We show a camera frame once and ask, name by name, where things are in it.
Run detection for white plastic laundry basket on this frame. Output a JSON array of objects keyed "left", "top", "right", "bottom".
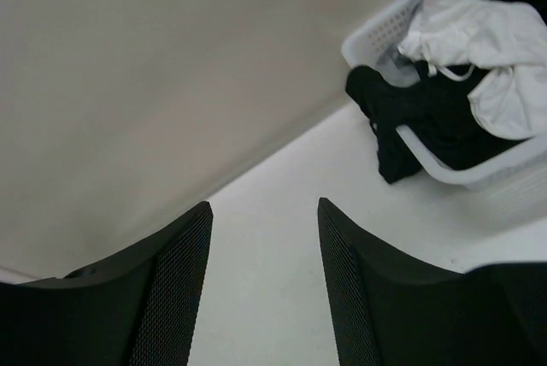
[{"left": 341, "top": 0, "right": 546, "bottom": 191}]

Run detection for white tank top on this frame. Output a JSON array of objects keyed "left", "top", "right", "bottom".
[{"left": 397, "top": 0, "right": 546, "bottom": 140}]

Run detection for black garments in basket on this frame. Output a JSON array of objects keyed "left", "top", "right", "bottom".
[{"left": 402, "top": 0, "right": 546, "bottom": 169}]

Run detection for black tank top hanging out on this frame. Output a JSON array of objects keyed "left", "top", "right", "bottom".
[{"left": 345, "top": 66, "right": 421, "bottom": 185}]

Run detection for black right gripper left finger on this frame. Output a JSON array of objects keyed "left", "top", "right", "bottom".
[{"left": 1, "top": 201, "right": 213, "bottom": 365}]

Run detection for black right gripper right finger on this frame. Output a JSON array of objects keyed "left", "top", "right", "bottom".
[{"left": 317, "top": 198, "right": 546, "bottom": 365}]

